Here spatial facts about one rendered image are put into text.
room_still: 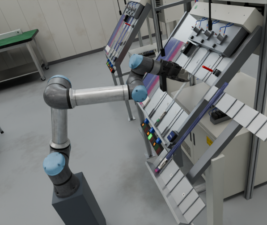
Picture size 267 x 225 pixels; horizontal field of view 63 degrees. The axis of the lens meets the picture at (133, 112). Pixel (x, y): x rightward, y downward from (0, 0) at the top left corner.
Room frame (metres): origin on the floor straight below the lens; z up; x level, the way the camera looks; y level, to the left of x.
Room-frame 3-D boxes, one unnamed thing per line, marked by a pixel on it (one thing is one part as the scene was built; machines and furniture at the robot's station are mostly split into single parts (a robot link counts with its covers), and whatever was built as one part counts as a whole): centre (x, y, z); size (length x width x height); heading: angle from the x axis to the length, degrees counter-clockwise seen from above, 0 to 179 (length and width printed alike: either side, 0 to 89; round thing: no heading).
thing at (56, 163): (0.92, 0.49, 0.72); 0.13 x 0.12 x 0.14; 1
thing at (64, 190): (0.92, 0.49, 0.60); 0.15 x 0.15 x 0.10
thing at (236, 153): (1.29, -0.71, 0.31); 0.70 x 0.65 x 0.62; 8
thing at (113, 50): (2.69, -0.33, 0.66); 1.01 x 0.73 x 1.31; 98
